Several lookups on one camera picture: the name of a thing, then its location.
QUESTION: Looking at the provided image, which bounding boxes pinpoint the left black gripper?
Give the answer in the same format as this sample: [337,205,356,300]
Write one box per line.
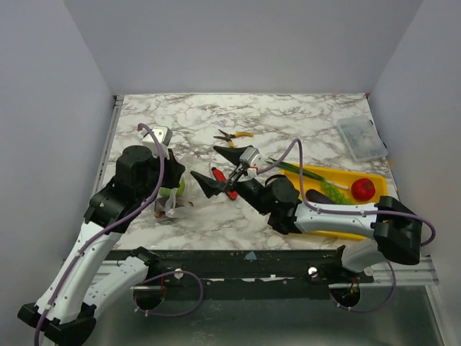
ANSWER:
[137,147,186,202]

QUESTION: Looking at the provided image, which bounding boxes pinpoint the green cabbage toy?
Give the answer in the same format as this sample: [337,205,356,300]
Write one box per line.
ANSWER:
[158,178,186,198]

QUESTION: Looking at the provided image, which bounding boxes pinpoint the clear zip top bag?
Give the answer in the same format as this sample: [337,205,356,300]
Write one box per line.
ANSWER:
[148,156,211,220]

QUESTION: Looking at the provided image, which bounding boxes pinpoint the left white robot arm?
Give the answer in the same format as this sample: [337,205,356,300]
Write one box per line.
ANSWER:
[17,146,185,345]

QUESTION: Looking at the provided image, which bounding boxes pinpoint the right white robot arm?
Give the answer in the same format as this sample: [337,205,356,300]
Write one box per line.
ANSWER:
[191,146,422,283]

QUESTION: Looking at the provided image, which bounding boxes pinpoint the red black utility knife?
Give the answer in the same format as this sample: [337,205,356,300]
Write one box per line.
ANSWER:
[211,167,238,200]

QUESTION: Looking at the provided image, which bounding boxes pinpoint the green onion toy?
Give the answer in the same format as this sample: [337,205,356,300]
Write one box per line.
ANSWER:
[277,161,349,190]

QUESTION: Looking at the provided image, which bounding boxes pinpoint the purple toy eggplant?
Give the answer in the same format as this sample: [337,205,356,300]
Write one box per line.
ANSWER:
[305,189,334,205]

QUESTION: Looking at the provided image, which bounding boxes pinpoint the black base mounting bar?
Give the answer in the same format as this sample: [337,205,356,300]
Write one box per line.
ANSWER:
[106,248,373,300]

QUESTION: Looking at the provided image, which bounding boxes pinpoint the green toy grapes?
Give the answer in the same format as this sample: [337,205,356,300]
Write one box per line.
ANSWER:
[321,182,353,205]

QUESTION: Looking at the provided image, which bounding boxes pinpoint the yellow plastic tray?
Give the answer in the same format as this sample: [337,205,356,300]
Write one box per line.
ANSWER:
[282,165,388,241]

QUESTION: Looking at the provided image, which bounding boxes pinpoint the red toy tomato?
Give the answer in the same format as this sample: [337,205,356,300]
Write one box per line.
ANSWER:
[351,178,376,202]

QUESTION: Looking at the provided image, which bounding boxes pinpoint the clear plastic screw box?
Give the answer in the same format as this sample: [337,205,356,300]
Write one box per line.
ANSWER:
[336,115,388,162]

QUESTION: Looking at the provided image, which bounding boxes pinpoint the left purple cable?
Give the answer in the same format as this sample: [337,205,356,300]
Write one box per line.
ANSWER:
[33,123,167,346]

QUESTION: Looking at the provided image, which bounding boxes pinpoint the purple cable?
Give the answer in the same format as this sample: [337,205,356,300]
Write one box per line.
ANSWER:
[257,138,437,313]
[33,123,167,346]

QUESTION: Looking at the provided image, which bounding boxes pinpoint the yellow handled pliers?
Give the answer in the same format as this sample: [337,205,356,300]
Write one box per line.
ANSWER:
[214,130,254,148]

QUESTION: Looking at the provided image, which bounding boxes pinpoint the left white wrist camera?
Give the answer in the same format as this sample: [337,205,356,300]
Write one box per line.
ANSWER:
[140,125,172,158]

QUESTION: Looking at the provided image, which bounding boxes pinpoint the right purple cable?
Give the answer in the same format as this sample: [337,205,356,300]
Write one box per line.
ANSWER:
[257,138,437,313]

